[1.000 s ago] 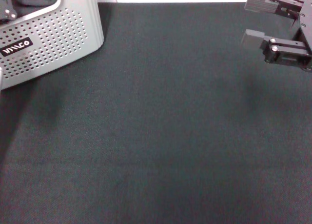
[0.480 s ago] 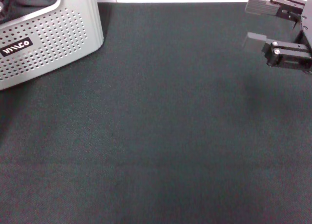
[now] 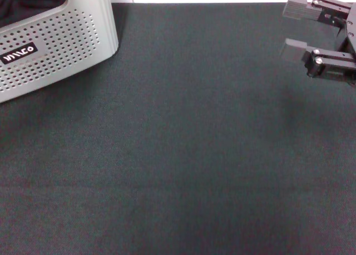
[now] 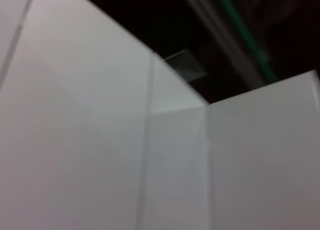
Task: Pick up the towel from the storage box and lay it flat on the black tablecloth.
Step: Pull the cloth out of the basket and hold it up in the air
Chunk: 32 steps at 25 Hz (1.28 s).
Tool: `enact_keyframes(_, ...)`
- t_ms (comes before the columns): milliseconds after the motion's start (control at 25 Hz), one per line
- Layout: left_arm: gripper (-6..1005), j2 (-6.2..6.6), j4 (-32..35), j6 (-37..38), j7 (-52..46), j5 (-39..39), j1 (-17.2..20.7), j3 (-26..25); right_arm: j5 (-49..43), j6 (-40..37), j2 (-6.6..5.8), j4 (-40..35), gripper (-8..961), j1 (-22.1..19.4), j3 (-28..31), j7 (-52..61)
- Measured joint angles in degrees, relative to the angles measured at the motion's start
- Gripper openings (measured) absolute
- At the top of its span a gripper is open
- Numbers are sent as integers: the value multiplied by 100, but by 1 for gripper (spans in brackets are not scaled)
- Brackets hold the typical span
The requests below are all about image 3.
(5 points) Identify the dark crumpled cloth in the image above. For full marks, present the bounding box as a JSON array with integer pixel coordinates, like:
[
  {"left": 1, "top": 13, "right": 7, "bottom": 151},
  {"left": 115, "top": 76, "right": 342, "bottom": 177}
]
[{"left": 0, "top": 0, "right": 68, "bottom": 28}]

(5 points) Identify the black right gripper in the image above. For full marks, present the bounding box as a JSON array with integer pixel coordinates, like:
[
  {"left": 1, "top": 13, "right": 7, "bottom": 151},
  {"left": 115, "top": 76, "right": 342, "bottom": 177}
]
[{"left": 279, "top": 0, "right": 356, "bottom": 87}]

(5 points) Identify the black tablecloth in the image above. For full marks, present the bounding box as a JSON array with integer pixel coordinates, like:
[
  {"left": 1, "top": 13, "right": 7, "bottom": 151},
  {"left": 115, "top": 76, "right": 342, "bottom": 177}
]
[{"left": 0, "top": 2, "right": 356, "bottom": 255}]

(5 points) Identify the grey perforated storage box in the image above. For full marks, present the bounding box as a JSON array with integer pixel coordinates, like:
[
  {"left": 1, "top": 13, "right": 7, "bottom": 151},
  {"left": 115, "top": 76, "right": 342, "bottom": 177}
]
[{"left": 0, "top": 0, "right": 121, "bottom": 103}]

